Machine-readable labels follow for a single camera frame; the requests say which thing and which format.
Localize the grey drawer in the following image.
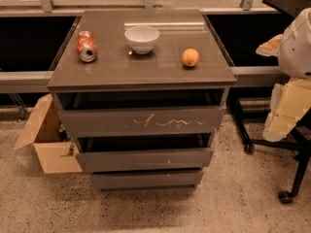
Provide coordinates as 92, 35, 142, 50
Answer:
58, 106, 225, 138
76, 148, 214, 173
90, 170, 203, 190

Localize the black table top corner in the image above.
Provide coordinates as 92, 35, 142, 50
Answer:
262, 0, 311, 18

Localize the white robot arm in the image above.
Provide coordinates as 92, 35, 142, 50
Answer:
256, 8, 311, 142

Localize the orange fruit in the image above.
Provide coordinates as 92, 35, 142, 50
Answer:
182, 49, 199, 67

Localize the black rolling stand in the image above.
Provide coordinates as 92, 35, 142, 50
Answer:
227, 90, 311, 205

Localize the open cardboard box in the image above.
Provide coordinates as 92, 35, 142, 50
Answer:
15, 94, 82, 174

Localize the crushed red soda can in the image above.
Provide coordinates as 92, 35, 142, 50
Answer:
76, 31, 97, 62

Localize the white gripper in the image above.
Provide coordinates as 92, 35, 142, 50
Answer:
256, 34, 311, 142

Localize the metal window railing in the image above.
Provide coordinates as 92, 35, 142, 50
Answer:
0, 0, 283, 17

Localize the grey middle drawer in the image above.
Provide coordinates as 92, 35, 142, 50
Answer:
76, 148, 214, 173

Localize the white ceramic bowl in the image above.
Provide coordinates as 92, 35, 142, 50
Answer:
124, 26, 159, 54

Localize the grey drawer cabinet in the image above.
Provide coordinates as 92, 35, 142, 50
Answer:
48, 10, 235, 176

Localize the grey bottom drawer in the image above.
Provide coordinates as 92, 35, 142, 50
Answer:
90, 170, 203, 190

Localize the grey top drawer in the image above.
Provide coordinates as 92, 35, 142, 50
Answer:
58, 106, 225, 138

